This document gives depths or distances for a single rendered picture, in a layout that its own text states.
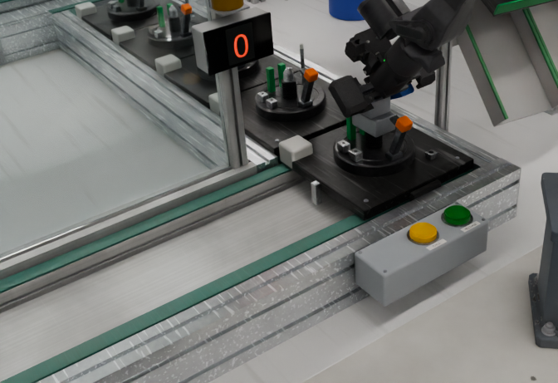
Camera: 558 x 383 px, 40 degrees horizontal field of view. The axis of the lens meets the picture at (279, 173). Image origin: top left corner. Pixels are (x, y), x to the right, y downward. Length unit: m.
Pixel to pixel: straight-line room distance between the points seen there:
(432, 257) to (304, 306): 0.20
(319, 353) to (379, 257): 0.16
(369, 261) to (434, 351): 0.16
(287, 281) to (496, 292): 0.34
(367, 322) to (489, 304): 0.19
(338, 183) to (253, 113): 0.31
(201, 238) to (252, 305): 0.24
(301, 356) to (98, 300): 0.32
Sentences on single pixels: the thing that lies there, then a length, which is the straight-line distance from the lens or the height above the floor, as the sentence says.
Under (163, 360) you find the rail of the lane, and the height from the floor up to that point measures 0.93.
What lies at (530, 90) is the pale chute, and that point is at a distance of 1.48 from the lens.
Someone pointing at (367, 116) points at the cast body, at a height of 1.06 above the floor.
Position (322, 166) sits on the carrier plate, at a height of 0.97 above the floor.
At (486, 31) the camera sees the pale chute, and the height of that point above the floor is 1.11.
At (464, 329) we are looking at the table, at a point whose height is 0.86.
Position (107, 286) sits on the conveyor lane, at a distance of 1.22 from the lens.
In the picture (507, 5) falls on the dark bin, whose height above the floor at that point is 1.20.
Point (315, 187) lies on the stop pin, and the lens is 1.29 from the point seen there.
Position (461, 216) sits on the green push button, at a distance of 1.21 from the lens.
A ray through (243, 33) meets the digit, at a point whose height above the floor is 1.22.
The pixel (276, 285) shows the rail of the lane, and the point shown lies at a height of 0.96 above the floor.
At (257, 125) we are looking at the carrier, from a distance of 1.47.
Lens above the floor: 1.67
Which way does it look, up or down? 32 degrees down
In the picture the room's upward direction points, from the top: 5 degrees counter-clockwise
